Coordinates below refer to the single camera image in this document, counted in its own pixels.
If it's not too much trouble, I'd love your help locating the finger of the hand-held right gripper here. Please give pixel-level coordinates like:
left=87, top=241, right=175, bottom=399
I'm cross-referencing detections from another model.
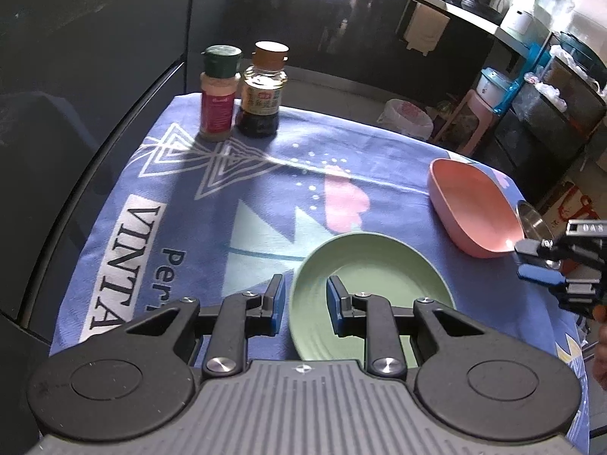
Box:
left=514, top=238, right=568, bottom=267
left=517, top=264, right=568, bottom=291

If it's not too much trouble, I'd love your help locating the black basin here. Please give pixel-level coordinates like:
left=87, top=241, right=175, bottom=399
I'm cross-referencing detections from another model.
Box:
left=558, top=31, right=607, bottom=77

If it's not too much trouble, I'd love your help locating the white plastic bag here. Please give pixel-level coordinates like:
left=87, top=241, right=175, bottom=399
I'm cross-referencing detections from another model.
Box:
left=533, top=80, right=570, bottom=111
left=549, top=45, right=591, bottom=66

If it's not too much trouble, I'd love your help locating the red paper shopping bag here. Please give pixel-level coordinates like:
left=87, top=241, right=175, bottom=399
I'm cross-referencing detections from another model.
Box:
left=541, top=175, right=607, bottom=229

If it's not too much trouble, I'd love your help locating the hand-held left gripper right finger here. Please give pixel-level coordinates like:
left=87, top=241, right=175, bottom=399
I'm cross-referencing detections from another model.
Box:
left=326, top=276, right=485, bottom=376

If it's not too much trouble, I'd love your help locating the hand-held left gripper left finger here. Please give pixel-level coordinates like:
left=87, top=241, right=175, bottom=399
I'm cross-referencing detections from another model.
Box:
left=124, top=273, right=287, bottom=376

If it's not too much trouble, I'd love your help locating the small blue-white rice cooker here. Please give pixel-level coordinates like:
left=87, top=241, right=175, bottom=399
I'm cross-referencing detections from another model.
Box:
left=475, top=68, right=521, bottom=116

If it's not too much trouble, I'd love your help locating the green plate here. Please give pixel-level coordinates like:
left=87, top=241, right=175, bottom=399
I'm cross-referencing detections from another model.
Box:
left=289, top=232, right=457, bottom=364

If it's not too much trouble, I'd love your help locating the brown-capped soy sauce bottle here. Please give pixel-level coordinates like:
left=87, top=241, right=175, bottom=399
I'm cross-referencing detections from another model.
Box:
left=235, top=41, right=290, bottom=140

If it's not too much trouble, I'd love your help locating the pink plastic stool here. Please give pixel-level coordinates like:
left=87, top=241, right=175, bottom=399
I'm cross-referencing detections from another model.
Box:
left=433, top=89, right=504, bottom=157

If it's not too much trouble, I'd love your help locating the blue printed tablecloth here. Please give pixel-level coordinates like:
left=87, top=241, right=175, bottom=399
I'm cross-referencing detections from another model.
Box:
left=49, top=92, right=594, bottom=447

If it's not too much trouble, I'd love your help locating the pink oval dish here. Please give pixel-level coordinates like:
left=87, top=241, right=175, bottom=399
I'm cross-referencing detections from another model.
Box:
left=428, top=158, right=525, bottom=259

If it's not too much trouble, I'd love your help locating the white cabinet-mounted dispenser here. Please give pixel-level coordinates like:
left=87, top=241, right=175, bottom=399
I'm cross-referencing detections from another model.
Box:
left=403, top=1, right=451, bottom=56

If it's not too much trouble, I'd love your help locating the green-capped spice bottle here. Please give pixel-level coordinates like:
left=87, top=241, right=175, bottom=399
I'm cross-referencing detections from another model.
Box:
left=198, top=44, right=243, bottom=143

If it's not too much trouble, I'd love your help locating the black storage shelf rack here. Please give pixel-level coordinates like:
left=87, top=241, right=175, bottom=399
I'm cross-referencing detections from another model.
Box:
left=474, top=31, right=607, bottom=206

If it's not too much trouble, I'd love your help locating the trash bin with white bag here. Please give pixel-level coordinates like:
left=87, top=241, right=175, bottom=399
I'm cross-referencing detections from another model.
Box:
left=377, top=99, right=435, bottom=142

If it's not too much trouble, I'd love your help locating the person's right hand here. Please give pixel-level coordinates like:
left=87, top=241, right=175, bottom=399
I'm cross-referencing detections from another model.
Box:
left=592, top=305, right=607, bottom=386

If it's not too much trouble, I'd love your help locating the stainless steel bowl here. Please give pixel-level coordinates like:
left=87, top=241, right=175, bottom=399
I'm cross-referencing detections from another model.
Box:
left=515, top=201, right=556, bottom=243

